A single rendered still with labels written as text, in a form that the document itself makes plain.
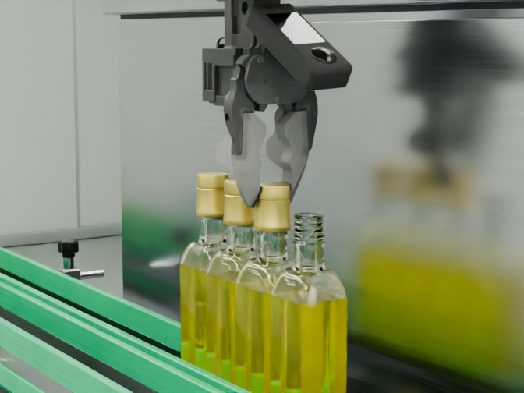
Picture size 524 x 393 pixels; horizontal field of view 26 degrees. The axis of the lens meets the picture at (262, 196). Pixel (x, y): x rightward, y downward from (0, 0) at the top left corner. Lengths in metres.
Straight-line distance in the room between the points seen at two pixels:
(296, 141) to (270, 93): 0.06
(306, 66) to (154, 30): 0.63
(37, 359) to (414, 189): 0.47
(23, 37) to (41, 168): 0.83
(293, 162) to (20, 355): 0.44
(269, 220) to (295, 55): 0.16
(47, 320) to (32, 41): 5.83
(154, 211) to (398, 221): 0.58
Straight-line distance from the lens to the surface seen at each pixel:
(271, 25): 1.05
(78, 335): 1.38
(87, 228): 7.45
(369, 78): 1.16
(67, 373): 1.23
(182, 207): 1.56
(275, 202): 1.07
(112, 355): 1.30
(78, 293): 1.61
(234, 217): 1.13
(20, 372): 1.37
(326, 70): 1.00
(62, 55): 7.32
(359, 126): 1.17
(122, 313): 1.49
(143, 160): 1.65
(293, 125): 1.09
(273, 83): 1.07
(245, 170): 1.06
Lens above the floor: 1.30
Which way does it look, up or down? 8 degrees down
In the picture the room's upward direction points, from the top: straight up
